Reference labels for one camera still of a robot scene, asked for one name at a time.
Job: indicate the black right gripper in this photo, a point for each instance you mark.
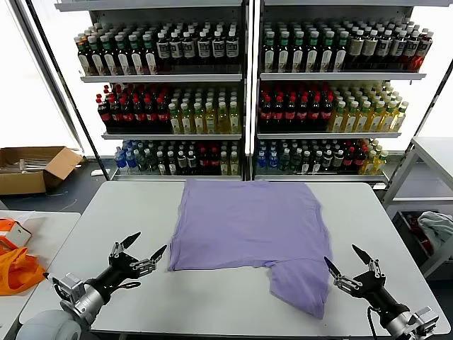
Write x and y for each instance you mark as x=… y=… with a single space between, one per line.
x=377 y=290

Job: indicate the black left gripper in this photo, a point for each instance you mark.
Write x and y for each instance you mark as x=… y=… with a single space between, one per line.
x=117 y=271

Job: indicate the purple t-shirt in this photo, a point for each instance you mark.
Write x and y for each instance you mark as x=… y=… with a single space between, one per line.
x=247 y=226

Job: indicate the black plastic crate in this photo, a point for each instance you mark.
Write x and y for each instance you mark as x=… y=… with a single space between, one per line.
x=401 y=226

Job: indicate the red item in crate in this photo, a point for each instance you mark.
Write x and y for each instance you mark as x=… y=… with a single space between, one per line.
x=424 y=242

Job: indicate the white side table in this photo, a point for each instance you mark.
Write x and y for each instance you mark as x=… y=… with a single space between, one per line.
x=53 y=230

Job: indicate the small white floor object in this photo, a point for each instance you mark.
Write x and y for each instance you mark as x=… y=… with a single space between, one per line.
x=97 y=173

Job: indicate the white grey crumpled cloth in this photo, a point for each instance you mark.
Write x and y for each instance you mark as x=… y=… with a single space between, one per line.
x=437 y=226

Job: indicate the clear green water bottle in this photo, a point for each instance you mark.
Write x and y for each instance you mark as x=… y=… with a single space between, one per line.
x=142 y=163
x=296 y=162
x=284 y=162
x=152 y=163

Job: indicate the blue water bottle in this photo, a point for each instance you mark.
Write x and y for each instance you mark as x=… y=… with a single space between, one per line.
x=262 y=161
x=131 y=162
x=273 y=161
x=120 y=161

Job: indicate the small dark bottle white cap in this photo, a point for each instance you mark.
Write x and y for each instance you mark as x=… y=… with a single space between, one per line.
x=192 y=163
x=306 y=163
x=338 y=161
x=316 y=163
x=182 y=163
x=161 y=164
x=171 y=164
x=327 y=161

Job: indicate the small yellow juice bottle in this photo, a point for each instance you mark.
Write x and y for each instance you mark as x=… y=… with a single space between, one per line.
x=380 y=163
x=234 y=165
x=224 y=165
x=369 y=163

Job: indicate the small cola bottle red label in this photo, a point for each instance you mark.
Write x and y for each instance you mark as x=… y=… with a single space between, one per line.
x=204 y=163
x=360 y=161
x=349 y=161
x=214 y=163

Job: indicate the orange cloth bag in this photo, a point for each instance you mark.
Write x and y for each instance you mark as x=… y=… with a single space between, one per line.
x=17 y=272

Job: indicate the orange white box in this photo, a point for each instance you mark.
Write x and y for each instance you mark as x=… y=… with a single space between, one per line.
x=17 y=235

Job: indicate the open cardboard box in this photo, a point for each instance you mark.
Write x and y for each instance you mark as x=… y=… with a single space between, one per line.
x=32 y=184

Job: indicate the cola bottle red cap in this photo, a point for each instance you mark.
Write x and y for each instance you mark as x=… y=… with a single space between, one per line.
x=266 y=115
x=139 y=116
x=314 y=115
x=127 y=116
x=105 y=117
x=162 y=116
x=302 y=115
x=116 y=117
x=278 y=115
x=151 y=116
x=326 y=115
x=290 y=115

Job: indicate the yellow juice bottle green label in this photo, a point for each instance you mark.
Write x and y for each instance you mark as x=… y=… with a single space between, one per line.
x=388 y=120
x=210 y=122
x=400 y=120
x=222 y=122
x=198 y=122
x=175 y=122
x=234 y=122
x=351 y=120
x=363 y=120
x=376 y=120
x=338 y=120
x=186 y=122

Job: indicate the clear plastic packaging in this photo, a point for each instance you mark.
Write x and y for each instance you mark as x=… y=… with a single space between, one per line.
x=21 y=165

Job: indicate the dark tea bottle green label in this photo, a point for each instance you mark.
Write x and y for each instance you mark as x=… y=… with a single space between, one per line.
x=96 y=62
x=298 y=58
x=327 y=58
x=122 y=62
x=150 y=62
x=341 y=58
x=269 y=58
x=109 y=62
x=313 y=58
x=283 y=58
x=136 y=62

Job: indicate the grey metal shelf unit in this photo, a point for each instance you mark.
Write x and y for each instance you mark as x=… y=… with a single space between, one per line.
x=244 y=88
x=257 y=106

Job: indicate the dark tea bottle orange label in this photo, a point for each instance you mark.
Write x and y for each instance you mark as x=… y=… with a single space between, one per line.
x=84 y=63

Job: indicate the dark drink bottle white label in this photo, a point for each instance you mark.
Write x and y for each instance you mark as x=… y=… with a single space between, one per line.
x=176 y=49
x=232 y=47
x=218 y=47
x=204 y=48
x=189 y=48
x=163 y=49

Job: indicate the dark drink bottle beige label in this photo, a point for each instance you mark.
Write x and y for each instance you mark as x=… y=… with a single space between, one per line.
x=370 y=47
x=356 y=47

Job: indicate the dark drink bottle blue label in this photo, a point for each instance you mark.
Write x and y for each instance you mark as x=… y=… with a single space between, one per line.
x=411 y=49
x=398 y=49
x=385 y=47

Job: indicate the red drink bottle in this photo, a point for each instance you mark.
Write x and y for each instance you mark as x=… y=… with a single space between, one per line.
x=423 y=49

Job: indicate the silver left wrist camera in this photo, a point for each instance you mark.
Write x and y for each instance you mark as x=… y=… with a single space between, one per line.
x=70 y=287

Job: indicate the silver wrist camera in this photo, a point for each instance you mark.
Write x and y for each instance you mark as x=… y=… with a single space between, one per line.
x=70 y=287
x=426 y=318

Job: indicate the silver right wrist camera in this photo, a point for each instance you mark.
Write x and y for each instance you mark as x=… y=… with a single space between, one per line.
x=426 y=318

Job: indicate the grey metal frame table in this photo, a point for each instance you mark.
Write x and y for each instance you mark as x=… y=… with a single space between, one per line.
x=435 y=156

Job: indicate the black frame pole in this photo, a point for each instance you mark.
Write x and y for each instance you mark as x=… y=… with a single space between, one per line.
x=439 y=106
x=67 y=88

